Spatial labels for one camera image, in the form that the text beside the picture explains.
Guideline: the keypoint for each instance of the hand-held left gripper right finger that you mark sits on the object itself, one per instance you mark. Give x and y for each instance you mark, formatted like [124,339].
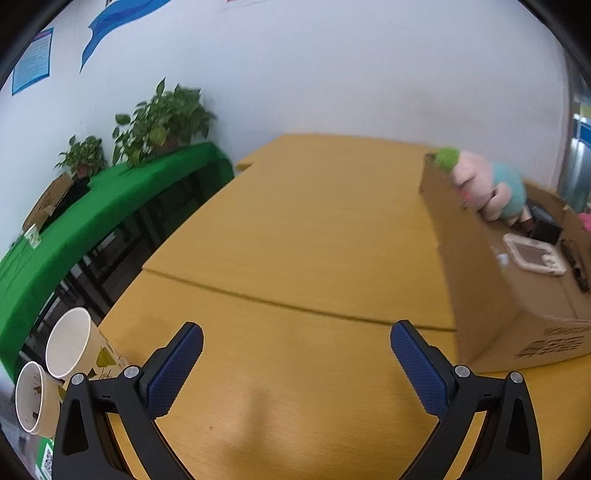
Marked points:
[415,364]

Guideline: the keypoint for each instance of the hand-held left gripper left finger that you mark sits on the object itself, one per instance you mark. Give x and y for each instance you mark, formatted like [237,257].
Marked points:
[178,369]

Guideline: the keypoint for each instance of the large cardboard box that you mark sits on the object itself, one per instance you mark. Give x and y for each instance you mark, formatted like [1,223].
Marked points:
[480,286]

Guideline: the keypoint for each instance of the black charger box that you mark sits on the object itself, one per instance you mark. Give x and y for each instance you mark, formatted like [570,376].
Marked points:
[547,230]

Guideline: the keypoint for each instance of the wooden desktop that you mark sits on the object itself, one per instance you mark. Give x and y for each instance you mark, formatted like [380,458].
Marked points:
[300,230]

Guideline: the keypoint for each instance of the leaf print paper cup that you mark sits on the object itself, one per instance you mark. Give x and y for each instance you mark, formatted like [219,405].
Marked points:
[69,341]

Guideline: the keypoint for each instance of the plain white paper cup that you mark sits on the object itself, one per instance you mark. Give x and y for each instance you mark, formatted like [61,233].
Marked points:
[32,397]

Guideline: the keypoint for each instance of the green floor sign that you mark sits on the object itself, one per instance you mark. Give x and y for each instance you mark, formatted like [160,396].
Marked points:
[45,457]

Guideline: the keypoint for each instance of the cream framed drawing tablet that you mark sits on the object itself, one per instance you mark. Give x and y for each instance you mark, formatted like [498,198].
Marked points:
[531,254]

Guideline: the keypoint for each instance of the green cloth covered table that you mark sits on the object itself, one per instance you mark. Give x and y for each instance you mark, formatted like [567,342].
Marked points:
[115,194]

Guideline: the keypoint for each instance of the black remote control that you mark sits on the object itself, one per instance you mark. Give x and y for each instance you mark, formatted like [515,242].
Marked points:
[577,267]

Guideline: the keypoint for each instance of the pink pig plush toy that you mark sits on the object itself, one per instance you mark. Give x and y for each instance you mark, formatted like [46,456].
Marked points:
[475,180]

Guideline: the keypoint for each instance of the green fuzzy ball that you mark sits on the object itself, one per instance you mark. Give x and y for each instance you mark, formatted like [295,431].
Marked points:
[448,158]

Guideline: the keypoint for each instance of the small open cardboard box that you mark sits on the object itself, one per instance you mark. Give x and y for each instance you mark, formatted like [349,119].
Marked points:
[46,203]

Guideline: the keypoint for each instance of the small potted plant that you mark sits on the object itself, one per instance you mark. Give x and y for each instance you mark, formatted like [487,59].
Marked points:
[83,154]

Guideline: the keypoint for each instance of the large potted plant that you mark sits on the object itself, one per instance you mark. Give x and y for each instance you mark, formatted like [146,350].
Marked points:
[161,115]

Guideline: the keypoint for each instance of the glass partition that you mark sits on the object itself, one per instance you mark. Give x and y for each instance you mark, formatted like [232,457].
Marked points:
[577,152]

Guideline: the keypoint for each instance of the blue wall poster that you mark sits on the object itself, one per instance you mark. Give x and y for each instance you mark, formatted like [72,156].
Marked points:
[32,60]

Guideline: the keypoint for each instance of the blue wave wall banner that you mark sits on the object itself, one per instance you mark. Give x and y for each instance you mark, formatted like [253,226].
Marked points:
[111,23]

